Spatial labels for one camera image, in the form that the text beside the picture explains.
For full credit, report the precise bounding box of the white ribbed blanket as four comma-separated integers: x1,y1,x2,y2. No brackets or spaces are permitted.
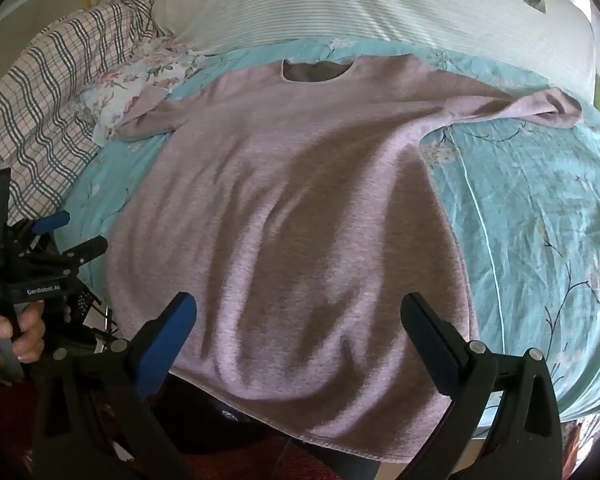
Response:
150,0,598,106

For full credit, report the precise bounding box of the person's left hand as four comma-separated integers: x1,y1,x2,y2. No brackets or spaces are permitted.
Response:
0,305,47,386

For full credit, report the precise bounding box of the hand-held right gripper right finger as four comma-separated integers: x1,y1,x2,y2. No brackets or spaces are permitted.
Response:
395,291,565,480

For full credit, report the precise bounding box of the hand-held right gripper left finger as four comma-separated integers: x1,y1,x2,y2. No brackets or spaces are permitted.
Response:
30,291,201,480

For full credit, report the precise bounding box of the plaid checked cloth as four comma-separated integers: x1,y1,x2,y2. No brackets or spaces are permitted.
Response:
0,0,173,211

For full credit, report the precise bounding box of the turquoise floral quilt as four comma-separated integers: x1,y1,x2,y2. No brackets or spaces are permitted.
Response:
55,37,600,426

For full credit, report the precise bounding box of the white floral pillowcase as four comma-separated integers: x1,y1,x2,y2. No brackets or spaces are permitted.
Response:
80,37,206,146

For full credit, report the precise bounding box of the pink fluffy towel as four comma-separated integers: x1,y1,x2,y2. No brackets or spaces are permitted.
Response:
92,55,583,461

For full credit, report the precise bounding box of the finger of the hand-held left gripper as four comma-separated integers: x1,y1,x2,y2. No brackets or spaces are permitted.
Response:
30,211,72,236
59,236,109,267

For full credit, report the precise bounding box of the dark cloth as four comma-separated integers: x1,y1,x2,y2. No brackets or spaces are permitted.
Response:
167,372,306,458

